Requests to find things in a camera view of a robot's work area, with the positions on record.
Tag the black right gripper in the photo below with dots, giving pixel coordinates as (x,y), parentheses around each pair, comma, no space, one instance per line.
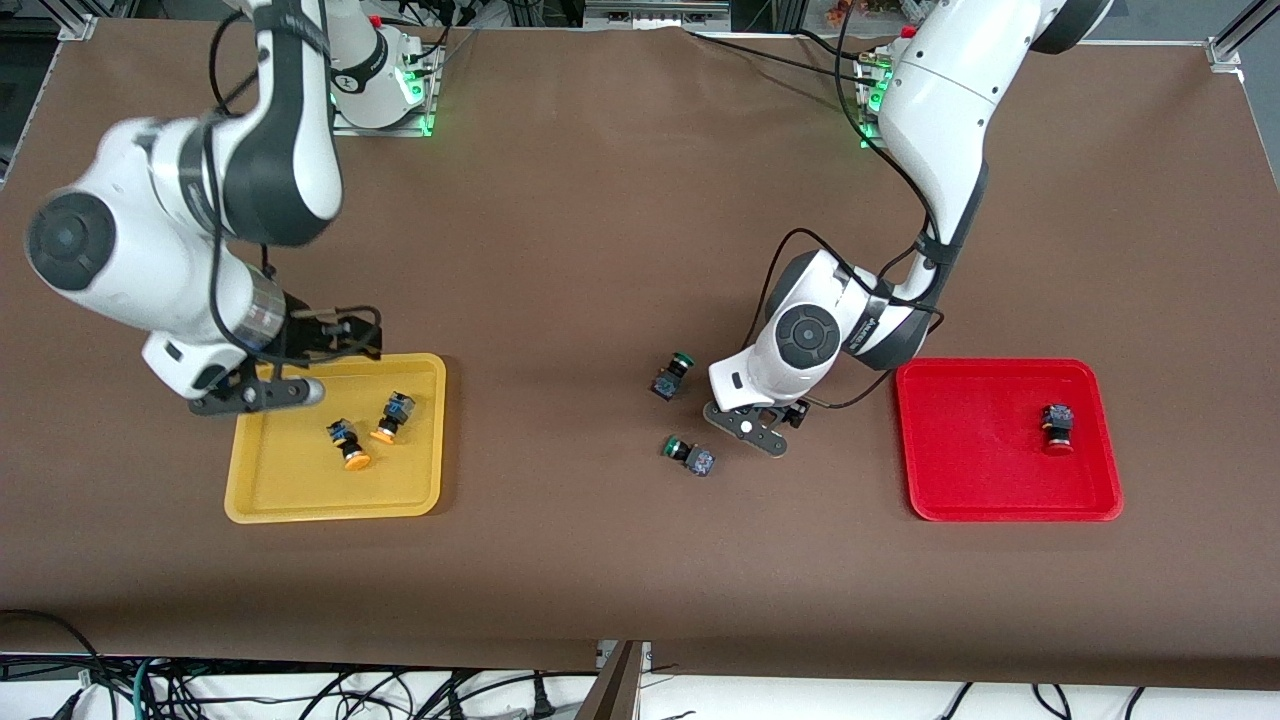
(312,332)

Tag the yellow push button switch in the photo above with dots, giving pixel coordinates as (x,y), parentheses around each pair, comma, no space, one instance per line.
(352,458)
(400,408)

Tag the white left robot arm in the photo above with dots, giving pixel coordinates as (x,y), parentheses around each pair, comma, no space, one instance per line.
(940,100)

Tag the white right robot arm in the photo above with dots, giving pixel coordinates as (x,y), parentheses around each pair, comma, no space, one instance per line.
(150,260)

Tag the yellow plastic tray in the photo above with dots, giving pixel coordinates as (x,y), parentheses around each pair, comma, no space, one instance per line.
(290,485)

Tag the brown table mat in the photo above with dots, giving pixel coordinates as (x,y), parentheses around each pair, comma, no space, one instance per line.
(600,200)

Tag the black power plug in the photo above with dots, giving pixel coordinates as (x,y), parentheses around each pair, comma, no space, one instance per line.
(542,700)

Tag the aluminium corner profile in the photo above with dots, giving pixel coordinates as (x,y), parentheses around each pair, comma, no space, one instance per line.
(1225,50)
(72,20)

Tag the brown metal beam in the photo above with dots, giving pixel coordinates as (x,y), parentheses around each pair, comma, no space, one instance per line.
(615,690)

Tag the red plastic tray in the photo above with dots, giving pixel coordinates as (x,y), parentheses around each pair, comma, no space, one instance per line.
(980,440)

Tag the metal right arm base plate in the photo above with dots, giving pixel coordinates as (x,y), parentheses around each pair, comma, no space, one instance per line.
(420,120)

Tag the green push button switch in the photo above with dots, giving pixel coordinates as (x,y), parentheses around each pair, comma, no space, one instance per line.
(700,462)
(665,384)

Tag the white metal bracket plate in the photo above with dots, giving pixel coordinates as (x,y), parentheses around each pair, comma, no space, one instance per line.
(648,655)

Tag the metal frame rail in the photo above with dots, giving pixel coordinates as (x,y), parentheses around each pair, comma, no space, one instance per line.
(650,15)

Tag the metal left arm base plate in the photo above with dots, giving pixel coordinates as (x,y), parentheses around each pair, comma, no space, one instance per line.
(870,100)

